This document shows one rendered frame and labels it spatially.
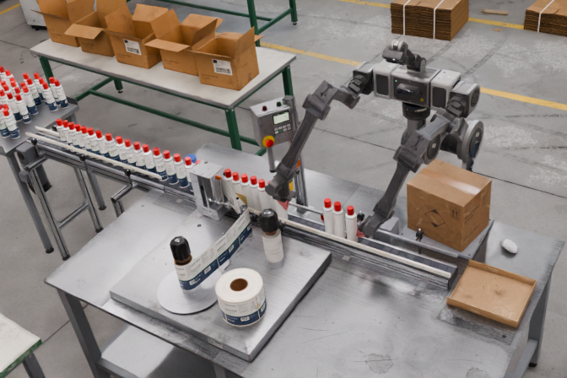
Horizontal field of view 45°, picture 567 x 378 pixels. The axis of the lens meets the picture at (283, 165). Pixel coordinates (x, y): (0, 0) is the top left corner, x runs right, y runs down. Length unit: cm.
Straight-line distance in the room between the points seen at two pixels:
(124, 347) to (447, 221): 188
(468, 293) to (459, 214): 34
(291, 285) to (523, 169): 260
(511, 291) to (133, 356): 198
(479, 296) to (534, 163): 236
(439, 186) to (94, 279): 169
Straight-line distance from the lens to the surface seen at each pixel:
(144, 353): 391
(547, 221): 484
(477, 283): 318
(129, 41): 540
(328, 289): 315
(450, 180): 326
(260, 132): 320
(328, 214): 324
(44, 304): 477
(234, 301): 290
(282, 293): 310
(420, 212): 329
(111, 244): 366
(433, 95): 324
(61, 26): 611
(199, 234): 348
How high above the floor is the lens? 308
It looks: 35 degrees down
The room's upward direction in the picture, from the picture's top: 8 degrees counter-clockwise
